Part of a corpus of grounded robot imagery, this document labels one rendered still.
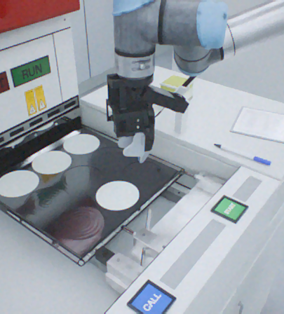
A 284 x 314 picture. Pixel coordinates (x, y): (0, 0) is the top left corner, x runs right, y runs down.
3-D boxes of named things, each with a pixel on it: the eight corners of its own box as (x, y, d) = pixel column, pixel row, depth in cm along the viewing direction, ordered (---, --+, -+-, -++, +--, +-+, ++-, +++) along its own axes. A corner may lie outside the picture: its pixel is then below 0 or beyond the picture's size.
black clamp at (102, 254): (95, 258, 74) (94, 250, 73) (102, 251, 76) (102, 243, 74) (108, 268, 73) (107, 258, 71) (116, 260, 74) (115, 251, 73)
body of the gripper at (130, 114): (106, 123, 80) (103, 69, 72) (144, 116, 82) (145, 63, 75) (117, 141, 74) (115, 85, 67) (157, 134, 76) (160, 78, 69)
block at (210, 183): (194, 186, 93) (195, 176, 91) (201, 179, 95) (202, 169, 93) (223, 199, 89) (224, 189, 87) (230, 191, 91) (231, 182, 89)
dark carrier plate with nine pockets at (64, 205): (-21, 188, 90) (-22, 186, 90) (81, 128, 112) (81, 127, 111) (81, 258, 73) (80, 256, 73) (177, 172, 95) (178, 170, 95)
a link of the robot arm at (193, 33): (225, 22, 70) (167, 19, 72) (231, -10, 59) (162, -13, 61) (219, 64, 70) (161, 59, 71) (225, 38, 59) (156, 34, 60)
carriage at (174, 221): (104, 283, 74) (104, 274, 72) (200, 187, 97) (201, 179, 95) (137, 306, 70) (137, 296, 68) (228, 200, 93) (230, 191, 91)
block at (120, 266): (106, 271, 72) (106, 261, 71) (118, 260, 75) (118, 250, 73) (139, 294, 68) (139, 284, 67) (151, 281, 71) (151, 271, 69)
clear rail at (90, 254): (76, 265, 72) (75, 261, 72) (181, 170, 96) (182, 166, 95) (81, 269, 72) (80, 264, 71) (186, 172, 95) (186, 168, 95)
